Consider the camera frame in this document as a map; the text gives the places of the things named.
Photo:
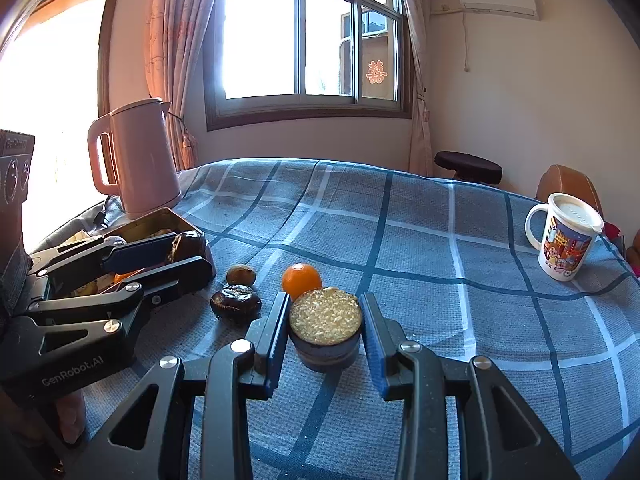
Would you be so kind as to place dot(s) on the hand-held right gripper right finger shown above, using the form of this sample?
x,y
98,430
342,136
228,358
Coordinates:
x,y
374,350

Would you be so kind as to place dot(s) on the red paper window decoration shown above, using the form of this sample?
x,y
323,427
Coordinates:
x,y
375,72

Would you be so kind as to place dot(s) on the white printed mug with lid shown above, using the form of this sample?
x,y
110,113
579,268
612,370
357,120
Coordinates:
x,y
565,245

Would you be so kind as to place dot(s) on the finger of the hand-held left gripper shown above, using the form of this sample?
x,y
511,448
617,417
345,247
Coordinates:
x,y
180,270
135,255

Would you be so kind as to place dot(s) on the wooden door frame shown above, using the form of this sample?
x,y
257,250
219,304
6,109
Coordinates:
x,y
105,85

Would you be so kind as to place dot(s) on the brown kiwi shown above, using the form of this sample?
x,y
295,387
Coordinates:
x,y
241,275

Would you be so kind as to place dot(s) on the person's left hand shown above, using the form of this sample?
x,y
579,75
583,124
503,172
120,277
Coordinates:
x,y
70,417

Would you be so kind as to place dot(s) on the small orange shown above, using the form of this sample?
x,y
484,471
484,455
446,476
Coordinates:
x,y
301,280

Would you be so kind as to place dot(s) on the pink floral tin box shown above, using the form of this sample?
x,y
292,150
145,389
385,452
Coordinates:
x,y
150,222

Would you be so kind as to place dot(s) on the dark wrinkled passionfruit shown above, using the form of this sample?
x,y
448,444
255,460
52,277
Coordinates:
x,y
190,245
235,302

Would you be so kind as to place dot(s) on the brown leather armchair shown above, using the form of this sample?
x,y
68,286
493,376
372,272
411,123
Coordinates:
x,y
565,180

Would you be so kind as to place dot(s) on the red cloth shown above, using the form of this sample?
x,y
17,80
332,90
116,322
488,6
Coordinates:
x,y
614,232

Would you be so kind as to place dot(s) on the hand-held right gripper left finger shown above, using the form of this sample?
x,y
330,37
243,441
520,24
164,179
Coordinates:
x,y
277,340

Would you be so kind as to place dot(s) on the blue plaid tablecloth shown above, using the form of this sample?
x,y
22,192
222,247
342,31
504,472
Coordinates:
x,y
400,235

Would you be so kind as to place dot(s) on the pink curtain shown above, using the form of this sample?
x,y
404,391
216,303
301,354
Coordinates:
x,y
170,35
420,110

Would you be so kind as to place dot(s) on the white air conditioner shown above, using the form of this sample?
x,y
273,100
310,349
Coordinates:
x,y
500,2

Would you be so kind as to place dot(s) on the black round stool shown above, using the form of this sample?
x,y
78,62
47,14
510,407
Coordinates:
x,y
467,166

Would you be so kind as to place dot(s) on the pink electric kettle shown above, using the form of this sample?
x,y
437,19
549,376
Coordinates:
x,y
145,160

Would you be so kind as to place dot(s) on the sliding window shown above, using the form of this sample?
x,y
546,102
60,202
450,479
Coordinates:
x,y
303,40

